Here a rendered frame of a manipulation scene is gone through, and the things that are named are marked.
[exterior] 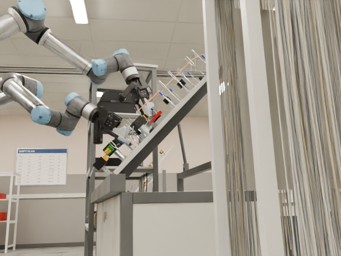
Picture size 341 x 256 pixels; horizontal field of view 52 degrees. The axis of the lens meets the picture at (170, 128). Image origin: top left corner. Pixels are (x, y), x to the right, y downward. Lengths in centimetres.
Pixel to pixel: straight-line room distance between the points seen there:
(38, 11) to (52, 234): 791
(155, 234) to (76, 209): 793
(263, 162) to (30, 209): 886
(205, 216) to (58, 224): 802
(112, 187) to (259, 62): 73
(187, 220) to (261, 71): 74
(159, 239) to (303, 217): 72
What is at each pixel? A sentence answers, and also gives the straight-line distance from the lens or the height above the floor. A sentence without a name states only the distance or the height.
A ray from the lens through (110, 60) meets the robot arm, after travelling 167.
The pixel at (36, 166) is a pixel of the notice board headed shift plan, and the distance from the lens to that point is 940.
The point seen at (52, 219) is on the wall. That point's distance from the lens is 924.
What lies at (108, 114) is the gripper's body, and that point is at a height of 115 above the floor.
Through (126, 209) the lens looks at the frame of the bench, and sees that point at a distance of 123.
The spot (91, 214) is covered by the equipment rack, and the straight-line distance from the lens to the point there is 245.
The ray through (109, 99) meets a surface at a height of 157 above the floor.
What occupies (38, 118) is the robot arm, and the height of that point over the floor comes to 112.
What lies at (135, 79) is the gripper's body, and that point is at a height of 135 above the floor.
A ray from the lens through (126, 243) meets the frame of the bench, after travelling 124.
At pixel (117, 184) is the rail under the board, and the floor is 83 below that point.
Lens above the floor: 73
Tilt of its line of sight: 14 degrees up
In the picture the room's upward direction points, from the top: 2 degrees counter-clockwise
